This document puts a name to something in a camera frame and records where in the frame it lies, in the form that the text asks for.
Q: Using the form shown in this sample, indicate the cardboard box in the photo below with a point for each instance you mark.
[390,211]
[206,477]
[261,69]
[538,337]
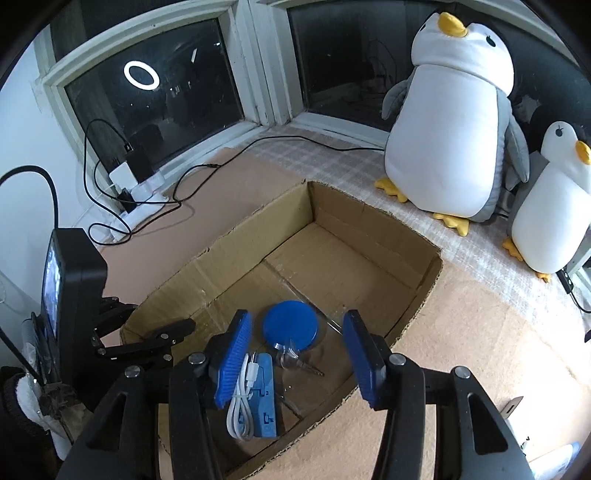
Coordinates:
[360,240]

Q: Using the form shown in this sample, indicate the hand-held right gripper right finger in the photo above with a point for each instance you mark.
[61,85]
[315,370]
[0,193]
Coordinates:
[364,360]

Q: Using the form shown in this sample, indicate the white window frame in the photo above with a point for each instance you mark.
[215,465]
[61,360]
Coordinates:
[268,69]

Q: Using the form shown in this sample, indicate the person's left hand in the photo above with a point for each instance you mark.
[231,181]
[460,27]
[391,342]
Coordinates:
[34,415]

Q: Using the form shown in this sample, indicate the black power adapter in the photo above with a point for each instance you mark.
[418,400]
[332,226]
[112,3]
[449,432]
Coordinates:
[141,159]

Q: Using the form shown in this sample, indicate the camouflage cloth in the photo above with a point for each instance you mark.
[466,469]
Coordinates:
[62,406]

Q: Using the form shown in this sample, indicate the person's left forearm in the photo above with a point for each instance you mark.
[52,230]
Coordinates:
[9,429]

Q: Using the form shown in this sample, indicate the blue package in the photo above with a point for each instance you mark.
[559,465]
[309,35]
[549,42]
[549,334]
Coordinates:
[268,406]

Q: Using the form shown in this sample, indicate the checked tablecloth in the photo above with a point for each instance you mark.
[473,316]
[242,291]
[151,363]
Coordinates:
[341,170]

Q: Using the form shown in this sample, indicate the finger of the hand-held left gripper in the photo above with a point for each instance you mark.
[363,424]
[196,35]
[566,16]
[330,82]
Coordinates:
[157,332]
[134,353]

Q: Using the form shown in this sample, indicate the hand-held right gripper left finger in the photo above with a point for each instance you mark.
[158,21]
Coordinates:
[233,364]

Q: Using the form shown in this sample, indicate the white charger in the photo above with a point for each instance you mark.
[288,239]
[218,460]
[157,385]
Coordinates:
[121,174]

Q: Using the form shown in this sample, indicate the blue round lid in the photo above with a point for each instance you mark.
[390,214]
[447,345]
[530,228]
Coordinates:
[288,323]

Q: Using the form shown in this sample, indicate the small penguin plush toy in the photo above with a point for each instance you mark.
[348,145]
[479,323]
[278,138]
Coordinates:
[549,217]

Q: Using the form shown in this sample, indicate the white power strip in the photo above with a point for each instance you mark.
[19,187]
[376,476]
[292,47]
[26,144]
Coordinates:
[147,189]

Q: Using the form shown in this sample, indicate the large penguin plush toy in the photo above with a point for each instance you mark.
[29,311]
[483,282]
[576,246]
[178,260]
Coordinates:
[443,138]

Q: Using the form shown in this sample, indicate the small white box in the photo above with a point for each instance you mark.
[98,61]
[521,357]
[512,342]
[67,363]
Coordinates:
[512,407]

